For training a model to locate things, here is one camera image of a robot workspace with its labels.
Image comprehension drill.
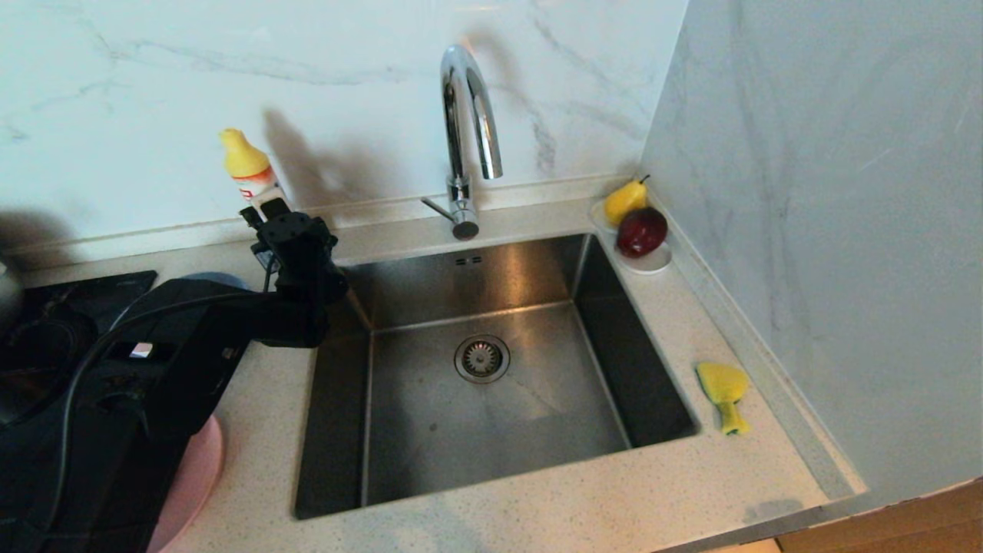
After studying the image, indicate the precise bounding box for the orange dish soap bottle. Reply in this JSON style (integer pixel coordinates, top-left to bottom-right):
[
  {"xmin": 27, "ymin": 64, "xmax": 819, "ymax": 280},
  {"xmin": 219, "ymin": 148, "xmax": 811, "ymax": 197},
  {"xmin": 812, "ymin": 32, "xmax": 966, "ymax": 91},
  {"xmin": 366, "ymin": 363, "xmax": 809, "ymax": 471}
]
[{"xmin": 218, "ymin": 127, "xmax": 290, "ymax": 225}]

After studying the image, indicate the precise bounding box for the stainless steel sink basin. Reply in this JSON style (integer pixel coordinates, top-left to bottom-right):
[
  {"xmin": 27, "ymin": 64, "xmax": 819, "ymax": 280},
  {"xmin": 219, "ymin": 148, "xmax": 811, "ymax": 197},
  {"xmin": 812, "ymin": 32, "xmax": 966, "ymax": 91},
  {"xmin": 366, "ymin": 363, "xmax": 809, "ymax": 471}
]
[{"xmin": 293, "ymin": 233, "xmax": 701, "ymax": 521}]

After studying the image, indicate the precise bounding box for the yellow green sponge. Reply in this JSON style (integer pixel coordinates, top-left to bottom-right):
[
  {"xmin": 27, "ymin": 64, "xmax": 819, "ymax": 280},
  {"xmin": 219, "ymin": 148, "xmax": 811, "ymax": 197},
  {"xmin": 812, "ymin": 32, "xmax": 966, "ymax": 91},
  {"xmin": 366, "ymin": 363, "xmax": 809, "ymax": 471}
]
[{"xmin": 694, "ymin": 362, "xmax": 752, "ymax": 436}]

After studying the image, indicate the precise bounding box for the blue grey plate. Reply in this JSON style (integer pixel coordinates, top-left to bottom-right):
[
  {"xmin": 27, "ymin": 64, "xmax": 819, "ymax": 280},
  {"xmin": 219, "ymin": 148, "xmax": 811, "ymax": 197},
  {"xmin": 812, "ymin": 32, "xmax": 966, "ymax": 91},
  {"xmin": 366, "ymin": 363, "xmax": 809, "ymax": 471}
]
[{"xmin": 178, "ymin": 271, "xmax": 248, "ymax": 291}]

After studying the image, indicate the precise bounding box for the black induction cooktop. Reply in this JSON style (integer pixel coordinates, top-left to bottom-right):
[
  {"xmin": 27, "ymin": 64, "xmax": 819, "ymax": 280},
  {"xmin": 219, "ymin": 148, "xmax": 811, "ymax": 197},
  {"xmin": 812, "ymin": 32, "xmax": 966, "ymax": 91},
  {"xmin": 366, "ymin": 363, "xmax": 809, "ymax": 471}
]
[{"xmin": 0, "ymin": 270, "xmax": 159, "ymax": 431}]

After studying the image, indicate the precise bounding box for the round metal drain strainer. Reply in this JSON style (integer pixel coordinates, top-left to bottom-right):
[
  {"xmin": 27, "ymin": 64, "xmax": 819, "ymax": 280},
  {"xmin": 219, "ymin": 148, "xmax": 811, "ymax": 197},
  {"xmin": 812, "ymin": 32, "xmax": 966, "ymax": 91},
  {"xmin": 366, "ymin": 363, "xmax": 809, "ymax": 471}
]
[{"xmin": 453, "ymin": 334, "xmax": 511, "ymax": 386}]

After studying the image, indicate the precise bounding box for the chrome gooseneck faucet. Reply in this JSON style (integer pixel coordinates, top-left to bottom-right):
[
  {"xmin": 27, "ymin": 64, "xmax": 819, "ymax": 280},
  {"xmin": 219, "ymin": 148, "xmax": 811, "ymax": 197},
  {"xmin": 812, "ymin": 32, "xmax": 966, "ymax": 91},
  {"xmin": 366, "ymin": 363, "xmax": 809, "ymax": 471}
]
[{"xmin": 421, "ymin": 45, "xmax": 505, "ymax": 242}]

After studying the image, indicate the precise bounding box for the pink plate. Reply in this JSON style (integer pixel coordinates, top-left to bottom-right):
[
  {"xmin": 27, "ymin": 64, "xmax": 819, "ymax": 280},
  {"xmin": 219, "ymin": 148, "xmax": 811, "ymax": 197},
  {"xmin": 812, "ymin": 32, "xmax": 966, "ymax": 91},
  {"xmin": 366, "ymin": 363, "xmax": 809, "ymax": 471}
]
[{"xmin": 144, "ymin": 415, "xmax": 226, "ymax": 553}]

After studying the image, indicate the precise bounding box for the yellow pear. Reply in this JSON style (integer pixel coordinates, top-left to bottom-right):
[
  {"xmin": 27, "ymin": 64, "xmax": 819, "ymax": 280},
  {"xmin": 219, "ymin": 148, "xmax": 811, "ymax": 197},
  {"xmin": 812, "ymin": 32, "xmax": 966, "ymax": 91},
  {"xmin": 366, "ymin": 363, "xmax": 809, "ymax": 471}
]
[{"xmin": 604, "ymin": 175, "xmax": 651, "ymax": 229}]

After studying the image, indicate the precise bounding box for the dark red apple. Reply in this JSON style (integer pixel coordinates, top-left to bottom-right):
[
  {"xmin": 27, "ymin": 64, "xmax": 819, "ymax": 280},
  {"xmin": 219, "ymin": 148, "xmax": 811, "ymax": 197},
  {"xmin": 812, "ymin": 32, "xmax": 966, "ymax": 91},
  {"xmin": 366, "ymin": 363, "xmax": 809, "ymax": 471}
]
[{"xmin": 615, "ymin": 207, "xmax": 669, "ymax": 260}]

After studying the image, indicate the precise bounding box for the small white dish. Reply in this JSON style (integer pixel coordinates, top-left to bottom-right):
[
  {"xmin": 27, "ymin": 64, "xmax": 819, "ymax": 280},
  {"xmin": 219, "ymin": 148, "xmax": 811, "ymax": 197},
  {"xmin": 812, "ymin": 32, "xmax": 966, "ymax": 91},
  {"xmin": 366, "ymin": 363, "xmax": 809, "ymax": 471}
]
[{"xmin": 589, "ymin": 200, "xmax": 674, "ymax": 276}]

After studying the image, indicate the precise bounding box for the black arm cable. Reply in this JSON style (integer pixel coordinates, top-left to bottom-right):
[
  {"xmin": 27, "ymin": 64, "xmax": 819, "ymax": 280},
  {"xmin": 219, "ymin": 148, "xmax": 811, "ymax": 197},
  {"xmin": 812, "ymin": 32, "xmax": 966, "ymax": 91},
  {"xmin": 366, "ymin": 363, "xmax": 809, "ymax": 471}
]
[{"xmin": 55, "ymin": 292, "xmax": 271, "ymax": 542}]

